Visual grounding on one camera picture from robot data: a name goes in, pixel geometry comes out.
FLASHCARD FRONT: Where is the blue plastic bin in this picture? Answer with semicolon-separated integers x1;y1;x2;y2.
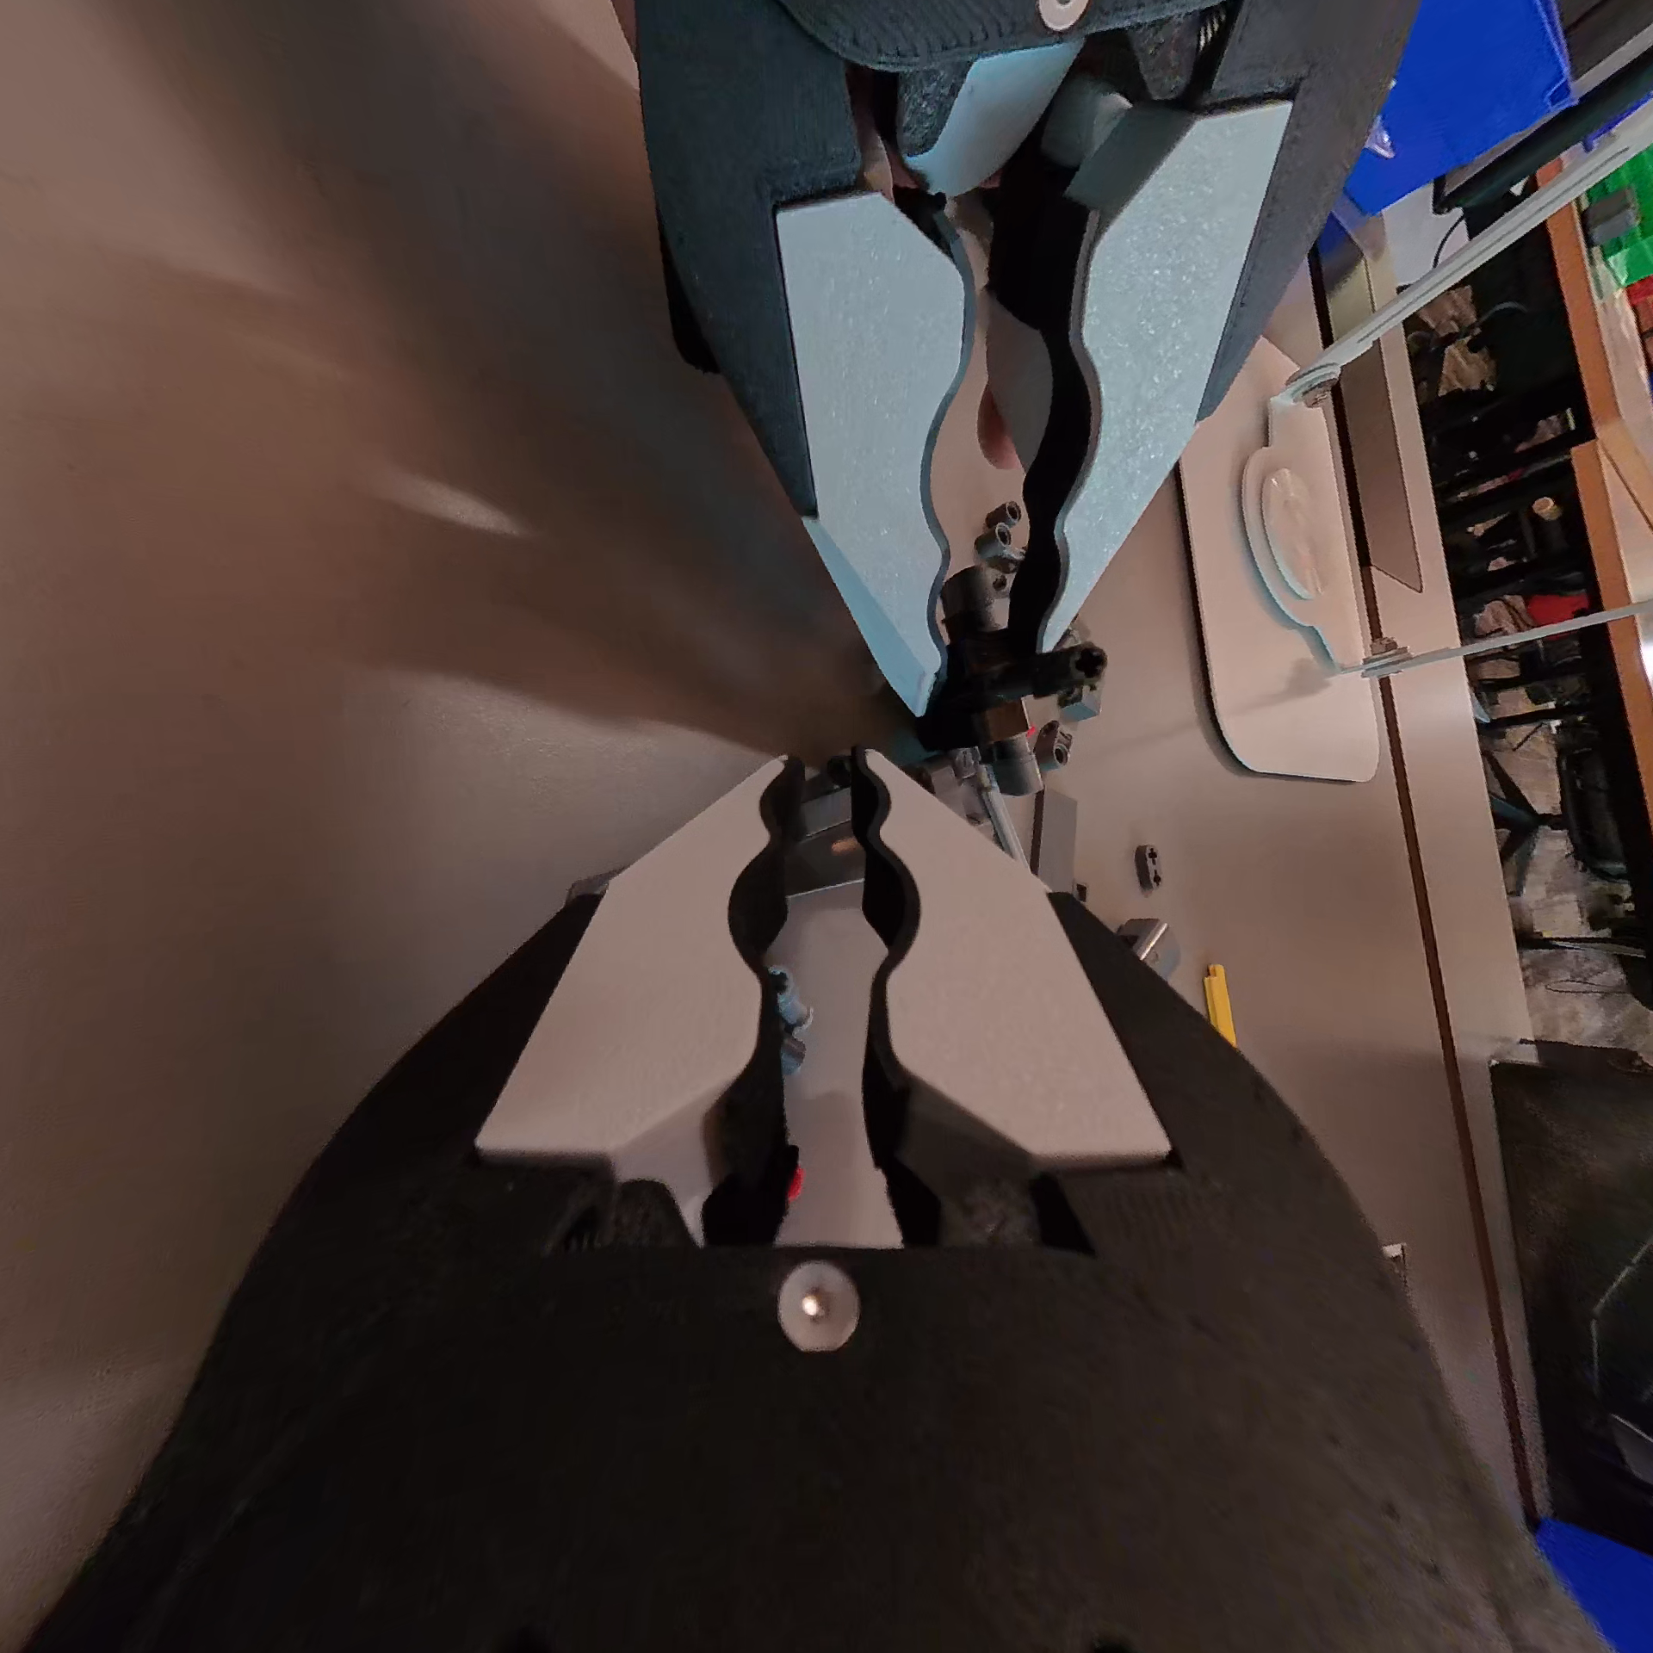
1316;0;1584;299

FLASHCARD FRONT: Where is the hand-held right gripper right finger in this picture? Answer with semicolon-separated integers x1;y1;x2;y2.
846;749;1176;1249

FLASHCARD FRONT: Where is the black blue lego assembly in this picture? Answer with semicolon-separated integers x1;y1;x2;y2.
903;554;1111;794

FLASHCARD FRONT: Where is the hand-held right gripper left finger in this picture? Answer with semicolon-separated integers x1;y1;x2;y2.
472;755;808;1247

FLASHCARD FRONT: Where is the light grey lego axle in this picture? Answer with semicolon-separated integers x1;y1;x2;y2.
956;761;1034;867

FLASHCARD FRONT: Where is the green plastic bin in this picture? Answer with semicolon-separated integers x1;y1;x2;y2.
1582;161;1653;285

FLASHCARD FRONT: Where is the dark grey flat lego plate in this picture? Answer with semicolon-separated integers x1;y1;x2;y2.
1031;791;1086;905

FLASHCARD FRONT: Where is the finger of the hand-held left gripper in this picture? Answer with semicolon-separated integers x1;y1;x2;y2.
993;74;1294;653
771;186;983;718

